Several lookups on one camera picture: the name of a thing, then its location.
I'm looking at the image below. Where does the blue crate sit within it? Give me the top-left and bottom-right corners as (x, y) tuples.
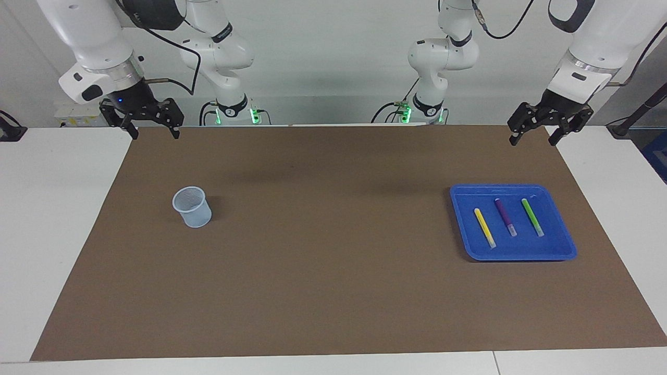
(640, 129), (667, 184)

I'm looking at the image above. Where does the purple pen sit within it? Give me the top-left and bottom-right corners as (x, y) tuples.
(494, 198), (518, 238)

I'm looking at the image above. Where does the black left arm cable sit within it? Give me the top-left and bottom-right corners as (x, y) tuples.
(472, 0), (667, 87)

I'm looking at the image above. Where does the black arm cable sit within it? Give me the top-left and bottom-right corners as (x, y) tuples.
(116, 0), (202, 96)
(472, 0), (667, 87)

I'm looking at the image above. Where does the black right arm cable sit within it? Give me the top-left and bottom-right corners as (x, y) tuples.
(116, 0), (202, 96)

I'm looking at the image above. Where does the blue plastic tray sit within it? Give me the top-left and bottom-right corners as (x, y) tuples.
(450, 183), (578, 262)

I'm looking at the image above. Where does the yellow pen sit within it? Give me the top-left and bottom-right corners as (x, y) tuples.
(474, 208), (497, 249)

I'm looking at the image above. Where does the black clamp mount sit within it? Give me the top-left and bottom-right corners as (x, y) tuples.
(0, 110), (28, 142)

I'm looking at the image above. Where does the green pen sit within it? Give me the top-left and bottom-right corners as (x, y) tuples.
(521, 198), (545, 238)

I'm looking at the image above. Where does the brown table mat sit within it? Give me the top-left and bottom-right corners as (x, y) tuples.
(30, 124), (667, 361)

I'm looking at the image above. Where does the black stand pole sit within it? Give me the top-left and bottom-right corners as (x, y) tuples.
(607, 83), (667, 139)

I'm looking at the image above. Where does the pale blue mesh cup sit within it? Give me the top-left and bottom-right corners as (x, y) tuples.
(172, 186), (213, 229)

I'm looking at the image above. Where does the black left base cable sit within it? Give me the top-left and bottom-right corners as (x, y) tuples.
(371, 77), (421, 124)

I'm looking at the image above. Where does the white wall socket box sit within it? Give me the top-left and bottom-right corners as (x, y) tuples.
(54, 101), (107, 128)

